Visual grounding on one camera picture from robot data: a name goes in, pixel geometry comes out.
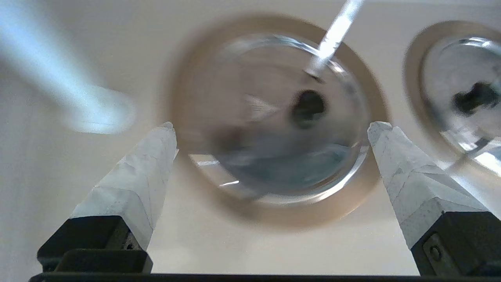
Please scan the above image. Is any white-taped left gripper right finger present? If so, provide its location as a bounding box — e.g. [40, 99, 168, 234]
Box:
[367, 121, 501, 277]

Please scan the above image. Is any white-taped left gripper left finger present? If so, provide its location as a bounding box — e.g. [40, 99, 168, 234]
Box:
[37, 121, 180, 275]

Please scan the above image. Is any steel lid with black knob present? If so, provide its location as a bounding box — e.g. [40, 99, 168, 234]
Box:
[421, 36, 501, 155]

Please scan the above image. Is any white pole with round foot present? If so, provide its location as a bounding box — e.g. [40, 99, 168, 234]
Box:
[0, 0, 137, 136]

